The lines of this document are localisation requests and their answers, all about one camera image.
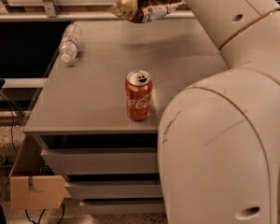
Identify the bottom grey drawer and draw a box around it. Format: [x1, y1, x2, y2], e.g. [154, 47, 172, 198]
[79, 199, 165, 215]

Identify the metal shelf frame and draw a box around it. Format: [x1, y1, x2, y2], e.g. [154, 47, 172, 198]
[0, 0, 197, 23]

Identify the brown chip bag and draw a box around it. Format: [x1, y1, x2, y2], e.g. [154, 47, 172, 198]
[109, 0, 185, 23]

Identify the clear plastic water bottle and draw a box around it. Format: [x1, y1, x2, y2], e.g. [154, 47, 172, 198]
[59, 23, 81, 63]

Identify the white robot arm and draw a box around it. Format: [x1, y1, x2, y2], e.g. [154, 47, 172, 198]
[158, 0, 280, 224]

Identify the top grey drawer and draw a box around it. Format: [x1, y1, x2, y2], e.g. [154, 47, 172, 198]
[41, 148, 159, 175]

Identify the grey drawer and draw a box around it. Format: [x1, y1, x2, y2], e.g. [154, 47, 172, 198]
[41, 148, 159, 175]
[79, 199, 165, 215]
[65, 180, 162, 200]

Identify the brown cardboard box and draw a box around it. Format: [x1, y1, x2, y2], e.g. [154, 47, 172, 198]
[9, 136, 66, 210]

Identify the red Coca-Cola can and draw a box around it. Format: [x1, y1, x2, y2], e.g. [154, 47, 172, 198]
[125, 70, 152, 120]

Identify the middle grey drawer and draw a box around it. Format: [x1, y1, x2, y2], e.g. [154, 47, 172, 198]
[65, 180, 162, 200]

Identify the grey drawer cabinet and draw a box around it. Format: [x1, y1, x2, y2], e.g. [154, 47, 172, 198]
[22, 19, 230, 216]

